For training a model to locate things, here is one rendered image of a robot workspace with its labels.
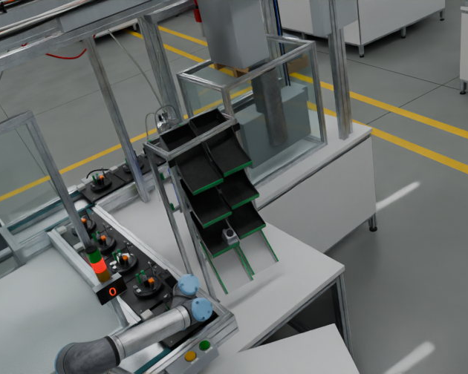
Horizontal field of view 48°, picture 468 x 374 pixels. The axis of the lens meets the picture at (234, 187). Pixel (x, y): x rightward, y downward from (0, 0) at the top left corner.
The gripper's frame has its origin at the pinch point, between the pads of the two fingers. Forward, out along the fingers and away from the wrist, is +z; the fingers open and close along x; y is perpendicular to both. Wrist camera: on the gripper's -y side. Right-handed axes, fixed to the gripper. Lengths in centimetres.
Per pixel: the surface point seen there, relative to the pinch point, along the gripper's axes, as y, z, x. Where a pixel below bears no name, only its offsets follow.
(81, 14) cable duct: -110, -43, 25
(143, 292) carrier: -10.3, 21.2, -4.1
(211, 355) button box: 28.3, -7.3, -1.6
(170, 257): -21, 49, 24
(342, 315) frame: 55, 20, 70
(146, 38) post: -126, 20, 76
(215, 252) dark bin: -3.6, -13.3, 22.8
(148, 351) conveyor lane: 12.3, 10.1, -18.2
